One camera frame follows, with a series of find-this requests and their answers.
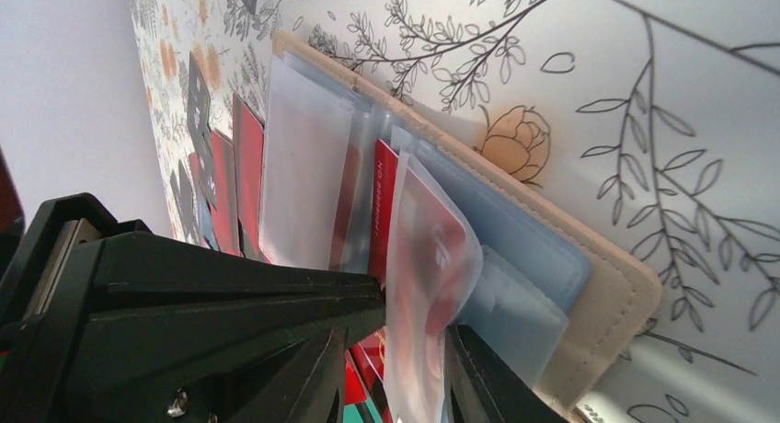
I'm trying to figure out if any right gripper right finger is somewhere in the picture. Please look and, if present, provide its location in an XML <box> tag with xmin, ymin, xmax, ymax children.
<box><xmin>444</xmin><ymin>325</ymin><xmax>566</xmax><ymax>423</ymax></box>

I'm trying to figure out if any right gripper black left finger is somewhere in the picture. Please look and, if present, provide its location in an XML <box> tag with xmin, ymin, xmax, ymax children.
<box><xmin>228</xmin><ymin>328</ymin><xmax>346</xmax><ymax>422</ymax></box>

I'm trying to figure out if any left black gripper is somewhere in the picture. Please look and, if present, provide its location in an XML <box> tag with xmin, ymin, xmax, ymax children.
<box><xmin>1</xmin><ymin>192</ymin><xmax>384</xmax><ymax>422</ymax></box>

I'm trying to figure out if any red vip card gold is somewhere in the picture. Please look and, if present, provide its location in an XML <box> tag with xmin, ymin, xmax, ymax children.
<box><xmin>367</xmin><ymin>138</ymin><xmax>483</xmax><ymax>423</ymax></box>

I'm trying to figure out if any beige leather card holder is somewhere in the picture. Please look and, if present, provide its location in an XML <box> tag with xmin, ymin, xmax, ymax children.
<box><xmin>258</xmin><ymin>31</ymin><xmax>660</xmax><ymax>422</ymax></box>

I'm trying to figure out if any red card black stripe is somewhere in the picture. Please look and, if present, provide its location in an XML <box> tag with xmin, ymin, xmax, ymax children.
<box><xmin>328</xmin><ymin>144</ymin><xmax>362</xmax><ymax>270</ymax></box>

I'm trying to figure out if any floral table mat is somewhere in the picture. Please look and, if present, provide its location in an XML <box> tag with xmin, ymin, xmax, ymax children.
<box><xmin>130</xmin><ymin>0</ymin><xmax>779</xmax><ymax>422</ymax></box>

